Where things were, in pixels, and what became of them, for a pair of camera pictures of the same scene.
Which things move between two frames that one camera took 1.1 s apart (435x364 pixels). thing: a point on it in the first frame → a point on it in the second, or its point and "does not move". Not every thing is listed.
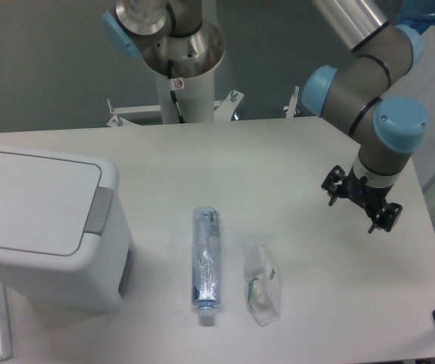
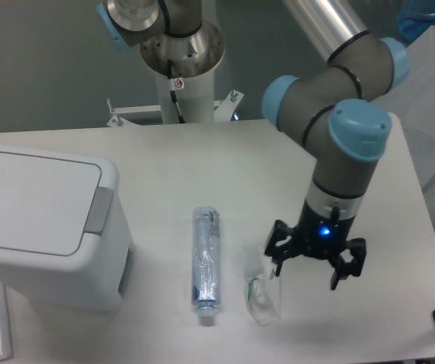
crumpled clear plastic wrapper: [261, 285] does not move
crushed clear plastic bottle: [206, 262] does not move
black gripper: [358, 189] → [322, 237]
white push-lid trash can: [54, 224] does not move
